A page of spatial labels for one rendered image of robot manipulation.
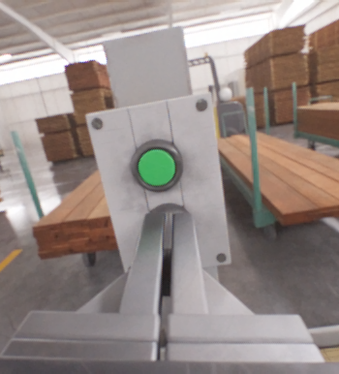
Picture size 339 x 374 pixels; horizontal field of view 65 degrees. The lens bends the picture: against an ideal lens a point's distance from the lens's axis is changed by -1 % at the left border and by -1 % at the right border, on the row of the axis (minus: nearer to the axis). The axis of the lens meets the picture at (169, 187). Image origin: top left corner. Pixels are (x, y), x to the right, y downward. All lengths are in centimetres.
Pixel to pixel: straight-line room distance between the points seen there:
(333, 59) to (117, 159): 1033
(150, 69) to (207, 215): 11
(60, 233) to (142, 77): 172
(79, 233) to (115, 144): 169
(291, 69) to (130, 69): 971
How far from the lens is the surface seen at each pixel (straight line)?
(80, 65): 969
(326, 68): 1030
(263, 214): 204
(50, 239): 194
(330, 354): 33
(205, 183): 16
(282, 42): 991
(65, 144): 1000
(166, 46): 22
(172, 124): 16
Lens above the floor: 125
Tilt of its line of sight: 17 degrees down
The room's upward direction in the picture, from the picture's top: 10 degrees counter-clockwise
